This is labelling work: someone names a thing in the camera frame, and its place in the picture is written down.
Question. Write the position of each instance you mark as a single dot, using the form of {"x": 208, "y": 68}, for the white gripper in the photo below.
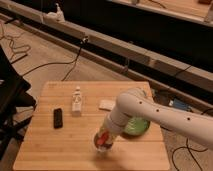
{"x": 115, "y": 124}

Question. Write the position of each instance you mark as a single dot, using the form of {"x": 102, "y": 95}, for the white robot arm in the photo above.
{"x": 133, "y": 103}

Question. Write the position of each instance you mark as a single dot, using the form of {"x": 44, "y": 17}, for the green round plate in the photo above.
{"x": 136, "y": 126}

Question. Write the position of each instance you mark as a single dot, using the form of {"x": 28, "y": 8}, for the white sponge block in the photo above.
{"x": 106, "y": 105}

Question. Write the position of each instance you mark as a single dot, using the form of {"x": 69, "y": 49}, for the white bottle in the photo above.
{"x": 77, "y": 102}

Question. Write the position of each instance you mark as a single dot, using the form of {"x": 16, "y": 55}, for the black rectangular block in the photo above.
{"x": 57, "y": 118}

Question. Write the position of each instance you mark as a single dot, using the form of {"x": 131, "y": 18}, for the blue power box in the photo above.
{"x": 178, "y": 104}

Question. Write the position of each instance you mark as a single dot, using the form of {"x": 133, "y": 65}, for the black chair frame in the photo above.
{"x": 13, "y": 94}

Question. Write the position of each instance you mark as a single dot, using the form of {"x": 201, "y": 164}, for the white object on rail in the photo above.
{"x": 58, "y": 15}

